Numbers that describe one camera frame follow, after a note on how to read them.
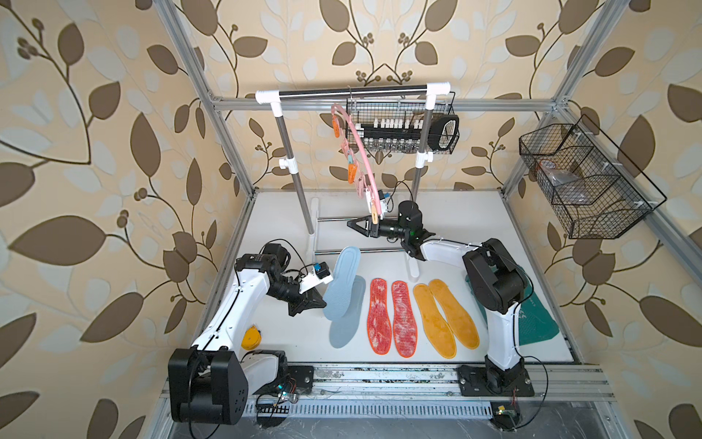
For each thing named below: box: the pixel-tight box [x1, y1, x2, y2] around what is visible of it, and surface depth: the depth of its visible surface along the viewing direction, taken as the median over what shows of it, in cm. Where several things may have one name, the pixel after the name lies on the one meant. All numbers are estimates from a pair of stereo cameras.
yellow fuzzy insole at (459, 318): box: [429, 278, 480, 350], surface depth 88 cm
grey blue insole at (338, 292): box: [322, 246, 362, 322], surface depth 75 cm
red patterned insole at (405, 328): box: [391, 279, 419, 359], surface depth 86 cm
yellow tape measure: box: [240, 324, 262, 351], surface depth 82 cm
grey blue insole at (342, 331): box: [329, 275, 367, 349], surface depth 86 cm
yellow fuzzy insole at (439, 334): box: [413, 283, 458, 360], surface depth 86 cm
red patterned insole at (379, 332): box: [367, 278, 393, 355], surface depth 86 cm
